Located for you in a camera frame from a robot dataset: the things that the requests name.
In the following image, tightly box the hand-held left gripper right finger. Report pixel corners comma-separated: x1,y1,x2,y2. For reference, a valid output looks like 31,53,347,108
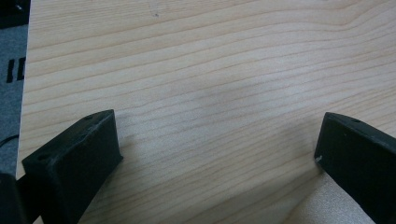
313,111,396,224

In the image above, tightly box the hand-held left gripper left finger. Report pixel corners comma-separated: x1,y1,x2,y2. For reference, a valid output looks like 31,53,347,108
21,108,124,224

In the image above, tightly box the black object on floor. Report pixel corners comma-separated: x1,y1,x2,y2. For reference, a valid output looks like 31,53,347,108
0,0,32,30

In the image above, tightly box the black cable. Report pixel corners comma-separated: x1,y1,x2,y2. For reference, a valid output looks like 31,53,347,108
0,133,20,147

